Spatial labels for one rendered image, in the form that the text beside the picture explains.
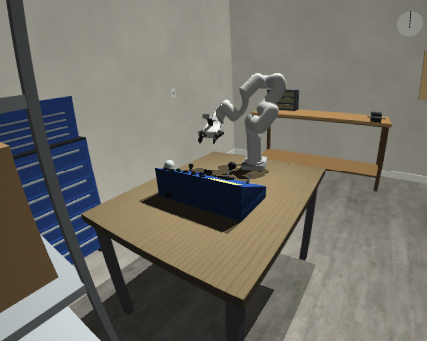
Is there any blue console panel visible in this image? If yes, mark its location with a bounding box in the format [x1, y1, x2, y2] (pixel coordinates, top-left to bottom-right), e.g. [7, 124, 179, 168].
[155, 160, 266, 222]

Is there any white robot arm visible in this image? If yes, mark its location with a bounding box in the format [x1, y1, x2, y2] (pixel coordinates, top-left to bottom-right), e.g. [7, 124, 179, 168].
[202, 73, 286, 165]

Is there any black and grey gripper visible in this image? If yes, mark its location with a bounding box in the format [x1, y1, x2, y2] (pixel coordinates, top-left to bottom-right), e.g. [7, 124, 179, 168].
[198, 119, 224, 144]

